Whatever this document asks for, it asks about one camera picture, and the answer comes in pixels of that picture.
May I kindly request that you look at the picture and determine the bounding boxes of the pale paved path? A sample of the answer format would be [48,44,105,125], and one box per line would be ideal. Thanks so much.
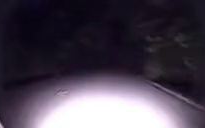
[0,70,205,128]

